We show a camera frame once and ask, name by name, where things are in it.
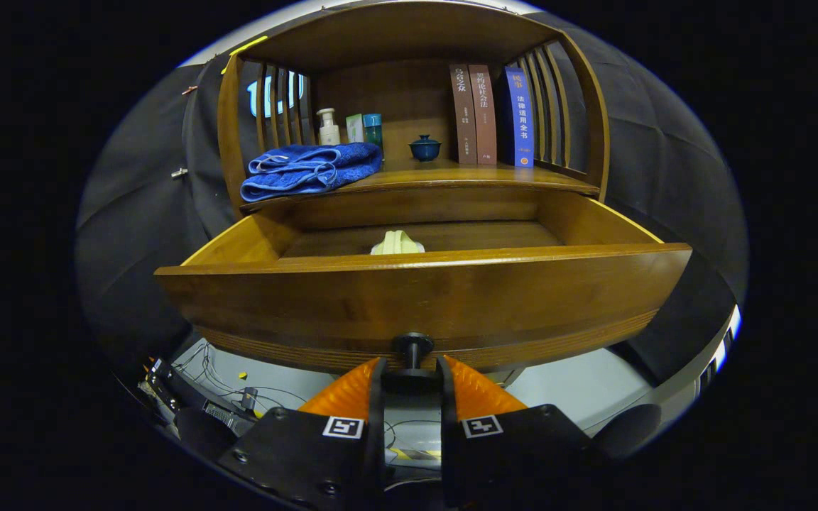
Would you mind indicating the wooden countertop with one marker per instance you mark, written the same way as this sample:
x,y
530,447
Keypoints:
x,y
451,174

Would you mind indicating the white pump bottle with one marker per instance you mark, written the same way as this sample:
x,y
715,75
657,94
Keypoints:
x,y
329,133

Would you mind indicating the blue capped bottle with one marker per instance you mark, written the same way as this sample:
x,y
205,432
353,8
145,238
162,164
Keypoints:
x,y
373,131

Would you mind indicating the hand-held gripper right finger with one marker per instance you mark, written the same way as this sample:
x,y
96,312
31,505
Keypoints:
x,y
508,454

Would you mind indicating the wooden drawer with black knob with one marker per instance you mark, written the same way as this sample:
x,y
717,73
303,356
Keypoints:
x,y
416,298

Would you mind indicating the folded blue towel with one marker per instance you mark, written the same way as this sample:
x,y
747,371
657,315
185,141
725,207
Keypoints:
x,y
302,170

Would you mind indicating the light brown book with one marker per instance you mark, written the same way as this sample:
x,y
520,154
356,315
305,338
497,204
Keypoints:
x,y
484,113

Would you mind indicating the wooden cabinet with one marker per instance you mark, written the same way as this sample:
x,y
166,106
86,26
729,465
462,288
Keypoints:
x,y
395,92

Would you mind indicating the dark blue lidded teacup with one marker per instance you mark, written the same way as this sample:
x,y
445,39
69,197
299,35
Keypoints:
x,y
425,149

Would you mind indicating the white and green tube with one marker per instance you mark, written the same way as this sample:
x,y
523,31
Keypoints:
x,y
355,129

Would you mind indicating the black electronic device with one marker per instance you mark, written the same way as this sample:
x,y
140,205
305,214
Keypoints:
x,y
196,401

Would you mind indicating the dark brown book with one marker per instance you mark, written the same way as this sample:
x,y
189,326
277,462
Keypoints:
x,y
463,113

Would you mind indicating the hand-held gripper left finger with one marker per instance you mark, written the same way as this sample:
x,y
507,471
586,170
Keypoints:
x,y
309,454

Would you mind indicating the blue book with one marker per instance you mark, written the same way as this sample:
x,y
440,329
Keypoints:
x,y
521,113

